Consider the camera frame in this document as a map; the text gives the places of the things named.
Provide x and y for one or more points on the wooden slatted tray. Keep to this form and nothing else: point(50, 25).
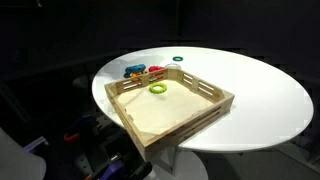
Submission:
point(160, 111)

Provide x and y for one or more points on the purple black tool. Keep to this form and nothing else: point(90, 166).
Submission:
point(113, 168)

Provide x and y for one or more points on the white rounded cover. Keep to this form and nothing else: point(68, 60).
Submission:
point(16, 163)

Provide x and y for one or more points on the white table pedestal base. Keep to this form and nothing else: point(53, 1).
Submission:
point(191, 166)

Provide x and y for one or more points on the purple strip bracket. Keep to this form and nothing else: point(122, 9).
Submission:
point(35, 144)

